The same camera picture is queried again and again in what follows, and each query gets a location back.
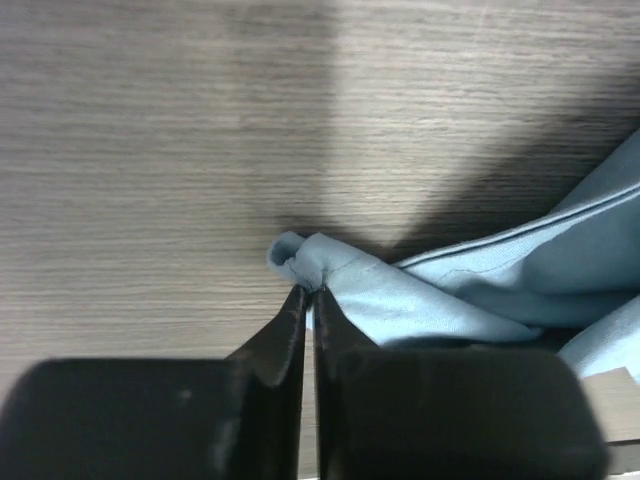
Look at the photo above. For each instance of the light blue t shirt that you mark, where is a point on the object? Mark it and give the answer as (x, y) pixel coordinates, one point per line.
(576, 268)

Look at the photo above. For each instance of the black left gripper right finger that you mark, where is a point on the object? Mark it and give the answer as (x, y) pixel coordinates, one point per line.
(447, 412)

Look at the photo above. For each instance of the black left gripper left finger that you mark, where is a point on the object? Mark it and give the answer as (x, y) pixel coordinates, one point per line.
(236, 417)

